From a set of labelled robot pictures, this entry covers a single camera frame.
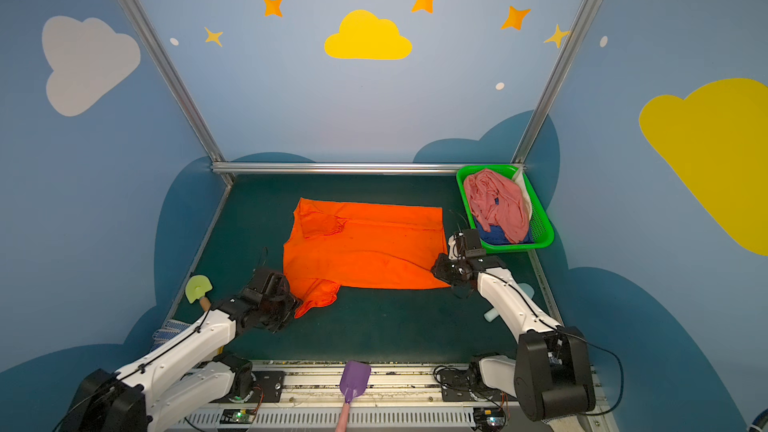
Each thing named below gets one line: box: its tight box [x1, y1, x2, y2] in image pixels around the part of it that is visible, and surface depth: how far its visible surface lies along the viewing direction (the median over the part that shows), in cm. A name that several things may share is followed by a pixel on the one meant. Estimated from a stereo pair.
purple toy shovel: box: [335, 360, 371, 432], surface depth 76 cm
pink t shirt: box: [464, 169, 530, 244], surface depth 104 cm
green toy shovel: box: [185, 274, 213, 312], surface depth 92 cm
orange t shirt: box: [284, 198, 451, 318], surface depth 104 cm
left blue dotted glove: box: [150, 320, 190, 352], surface depth 84 cm
